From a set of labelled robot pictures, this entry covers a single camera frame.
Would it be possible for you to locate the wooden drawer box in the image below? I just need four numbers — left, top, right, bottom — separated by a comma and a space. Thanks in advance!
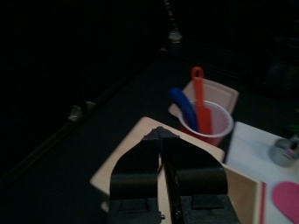
88, 116, 267, 224

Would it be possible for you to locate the blue plastic utensil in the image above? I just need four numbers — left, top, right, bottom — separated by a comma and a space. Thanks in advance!
168, 87, 202, 133

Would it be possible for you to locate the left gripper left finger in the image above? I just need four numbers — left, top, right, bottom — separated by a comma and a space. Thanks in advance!
107, 125, 164, 224

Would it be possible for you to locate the white cutting board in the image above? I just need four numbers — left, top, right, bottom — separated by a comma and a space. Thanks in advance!
224, 121, 299, 224

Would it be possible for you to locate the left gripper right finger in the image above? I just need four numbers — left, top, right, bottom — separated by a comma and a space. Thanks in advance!
158, 125, 242, 224

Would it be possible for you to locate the red plastic cup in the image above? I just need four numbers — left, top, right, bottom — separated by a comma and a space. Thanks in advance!
175, 100, 236, 147

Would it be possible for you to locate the pinkish brown tray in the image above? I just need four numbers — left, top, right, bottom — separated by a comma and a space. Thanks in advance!
167, 78, 240, 118

